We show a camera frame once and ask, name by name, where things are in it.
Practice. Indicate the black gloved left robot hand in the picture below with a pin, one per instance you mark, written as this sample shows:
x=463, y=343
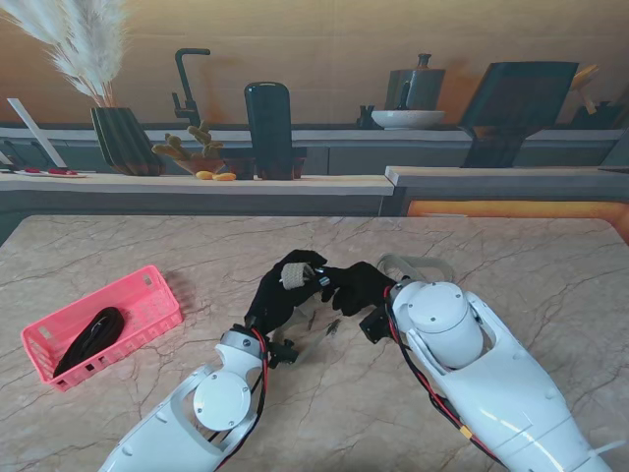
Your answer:
x=275, y=300

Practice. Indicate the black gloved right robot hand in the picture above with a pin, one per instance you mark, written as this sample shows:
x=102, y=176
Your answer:
x=359, y=290

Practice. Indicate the tan braided belt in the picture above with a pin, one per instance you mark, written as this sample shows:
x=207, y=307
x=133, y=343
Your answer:
x=294, y=275

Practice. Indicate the pink plastic storage basket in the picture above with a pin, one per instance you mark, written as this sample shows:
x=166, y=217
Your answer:
x=147, y=305

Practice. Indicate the dark brown braided belt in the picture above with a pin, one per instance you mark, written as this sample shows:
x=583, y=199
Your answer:
x=98, y=334

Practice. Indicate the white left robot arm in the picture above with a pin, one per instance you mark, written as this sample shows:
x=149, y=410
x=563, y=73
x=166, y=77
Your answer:
x=206, y=403

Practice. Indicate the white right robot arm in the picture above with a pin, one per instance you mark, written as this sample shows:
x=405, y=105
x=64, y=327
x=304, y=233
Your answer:
x=481, y=354

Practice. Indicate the pale grey braided belt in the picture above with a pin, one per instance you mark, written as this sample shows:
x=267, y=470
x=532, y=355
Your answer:
x=432, y=265

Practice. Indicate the printed kitchen scene backdrop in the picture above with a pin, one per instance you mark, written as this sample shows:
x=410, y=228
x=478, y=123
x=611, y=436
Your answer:
x=314, y=29

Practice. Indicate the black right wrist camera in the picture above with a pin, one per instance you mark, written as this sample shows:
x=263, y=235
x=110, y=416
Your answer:
x=376, y=324

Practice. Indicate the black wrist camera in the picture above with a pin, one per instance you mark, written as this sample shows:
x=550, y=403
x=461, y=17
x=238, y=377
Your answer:
x=376, y=324
x=282, y=354

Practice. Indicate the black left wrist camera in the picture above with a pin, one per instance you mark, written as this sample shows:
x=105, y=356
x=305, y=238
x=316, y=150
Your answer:
x=282, y=354

